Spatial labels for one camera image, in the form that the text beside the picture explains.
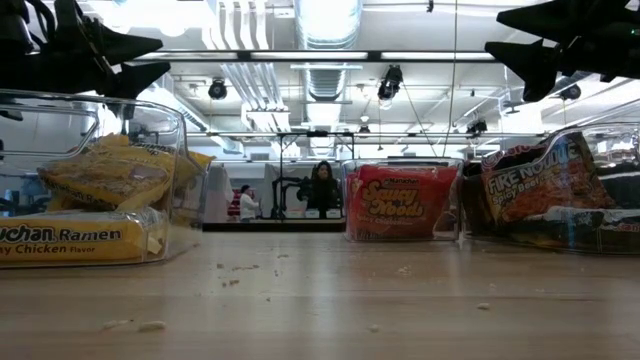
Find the thin hanging cord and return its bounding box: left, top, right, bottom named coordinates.
left=442, top=0, right=459, bottom=157

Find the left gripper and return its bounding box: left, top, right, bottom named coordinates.
left=0, top=0, right=172, bottom=100

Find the person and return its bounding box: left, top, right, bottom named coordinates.
left=302, top=159, right=345, bottom=220
left=238, top=184, right=261, bottom=223

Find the clear plastic bin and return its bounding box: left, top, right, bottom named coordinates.
left=341, top=157, right=465, bottom=244
left=459, top=122, right=640, bottom=256
left=0, top=89, right=210, bottom=270

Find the silver ceiling duct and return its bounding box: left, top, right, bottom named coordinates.
left=294, top=0, right=364, bottom=50

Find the black background table frame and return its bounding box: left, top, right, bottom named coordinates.
left=277, top=130, right=357, bottom=221

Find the red Saucy Noods packet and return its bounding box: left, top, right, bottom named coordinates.
left=344, top=164, right=460, bottom=241

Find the black ceiling light rail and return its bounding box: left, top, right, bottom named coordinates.
left=132, top=48, right=499, bottom=64

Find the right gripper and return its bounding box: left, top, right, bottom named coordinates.
left=483, top=0, right=640, bottom=104

